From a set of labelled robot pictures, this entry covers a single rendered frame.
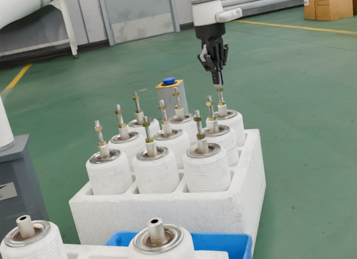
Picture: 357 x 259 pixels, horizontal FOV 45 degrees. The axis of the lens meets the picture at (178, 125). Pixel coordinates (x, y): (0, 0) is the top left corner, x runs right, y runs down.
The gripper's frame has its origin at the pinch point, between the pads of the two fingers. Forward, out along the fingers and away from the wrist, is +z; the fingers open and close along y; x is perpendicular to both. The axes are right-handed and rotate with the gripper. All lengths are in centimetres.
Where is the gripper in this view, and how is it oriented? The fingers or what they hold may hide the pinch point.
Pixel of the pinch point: (218, 78)
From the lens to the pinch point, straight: 110.6
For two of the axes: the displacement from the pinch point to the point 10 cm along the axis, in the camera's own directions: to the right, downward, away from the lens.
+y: -5.3, 3.5, -7.7
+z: 1.8, 9.4, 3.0
